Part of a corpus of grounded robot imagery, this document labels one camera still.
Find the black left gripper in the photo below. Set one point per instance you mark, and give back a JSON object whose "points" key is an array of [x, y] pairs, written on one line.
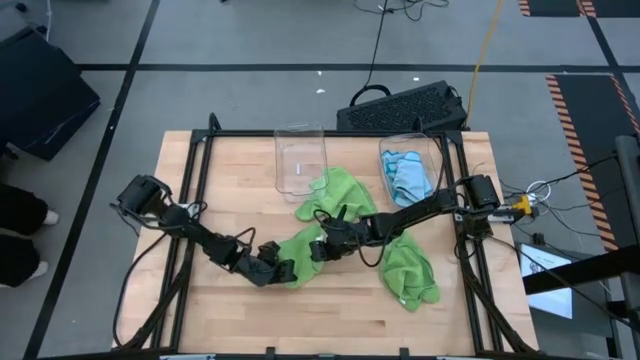
{"points": [[265, 267]]}

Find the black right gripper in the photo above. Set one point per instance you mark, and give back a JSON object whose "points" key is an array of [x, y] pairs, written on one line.
{"points": [[347, 237]]}

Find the green microfiber towel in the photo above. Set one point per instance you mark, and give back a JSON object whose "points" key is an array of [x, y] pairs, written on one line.
{"points": [[410, 280], [345, 192], [302, 260]]}

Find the clear plastic bin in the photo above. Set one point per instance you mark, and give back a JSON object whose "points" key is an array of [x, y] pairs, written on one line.
{"points": [[300, 155], [435, 150]]}

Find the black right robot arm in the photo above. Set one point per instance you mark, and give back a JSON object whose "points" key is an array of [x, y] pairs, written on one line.
{"points": [[430, 210]]}

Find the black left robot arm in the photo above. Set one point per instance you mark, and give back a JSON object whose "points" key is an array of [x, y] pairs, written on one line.
{"points": [[190, 230]]}

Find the short silver aluminium bar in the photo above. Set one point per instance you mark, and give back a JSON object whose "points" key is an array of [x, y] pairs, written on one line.
{"points": [[183, 206]]}

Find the yellow connector plug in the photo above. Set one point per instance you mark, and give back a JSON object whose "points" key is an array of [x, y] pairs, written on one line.
{"points": [[522, 204]]}

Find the monitor with white screen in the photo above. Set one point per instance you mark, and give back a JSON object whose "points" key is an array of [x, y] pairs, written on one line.
{"points": [[552, 302]]}

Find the black diagonal bar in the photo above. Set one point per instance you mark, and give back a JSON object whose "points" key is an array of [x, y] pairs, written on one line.
{"points": [[575, 272]]}

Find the person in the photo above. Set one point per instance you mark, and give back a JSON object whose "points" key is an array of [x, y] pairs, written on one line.
{"points": [[15, 235]]}

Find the black mat with orange stripes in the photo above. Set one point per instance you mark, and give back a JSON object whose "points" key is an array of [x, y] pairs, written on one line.
{"points": [[550, 7], [590, 130]]}

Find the large black case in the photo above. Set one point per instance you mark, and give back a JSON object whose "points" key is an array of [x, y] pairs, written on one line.
{"points": [[40, 95]]}

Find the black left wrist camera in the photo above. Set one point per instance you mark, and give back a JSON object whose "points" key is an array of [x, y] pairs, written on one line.
{"points": [[269, 250]]}

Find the black metal table frame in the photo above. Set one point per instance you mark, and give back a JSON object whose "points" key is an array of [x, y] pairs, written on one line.
{"points": [[325, 134]]}

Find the grey post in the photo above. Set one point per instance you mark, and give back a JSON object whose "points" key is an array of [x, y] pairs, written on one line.
{"points": [[629, 200]]}

